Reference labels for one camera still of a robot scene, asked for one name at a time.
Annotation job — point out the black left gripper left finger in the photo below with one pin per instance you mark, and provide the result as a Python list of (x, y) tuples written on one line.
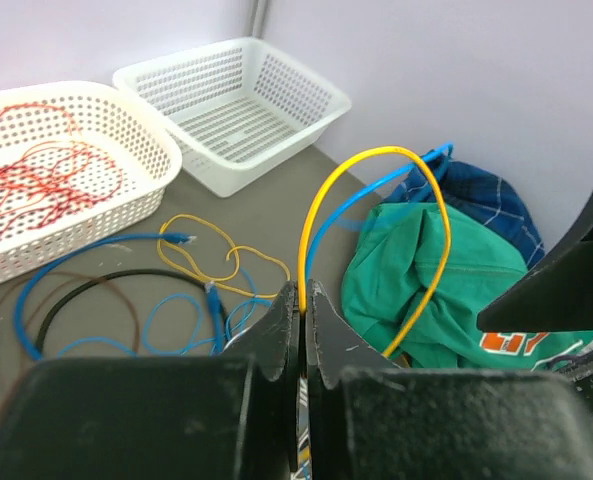
[(258, 381)]

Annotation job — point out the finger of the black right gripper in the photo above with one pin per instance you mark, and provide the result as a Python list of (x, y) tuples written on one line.
[(557, 294)]

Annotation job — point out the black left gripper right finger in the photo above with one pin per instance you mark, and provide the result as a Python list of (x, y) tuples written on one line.
[(352, 395)]

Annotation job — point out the green shirt orange logo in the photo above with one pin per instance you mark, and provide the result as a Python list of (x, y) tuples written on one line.
[(395, 260)]

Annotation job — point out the blue plaid cloth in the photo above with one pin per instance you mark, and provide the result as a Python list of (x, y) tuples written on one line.
[(488, 199)]

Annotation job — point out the white rectangular mesh basket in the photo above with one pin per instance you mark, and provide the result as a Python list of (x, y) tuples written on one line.
[(237, 109)]

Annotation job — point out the white oval perforated basket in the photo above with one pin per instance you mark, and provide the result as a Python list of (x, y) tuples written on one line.
[(79, 161)]

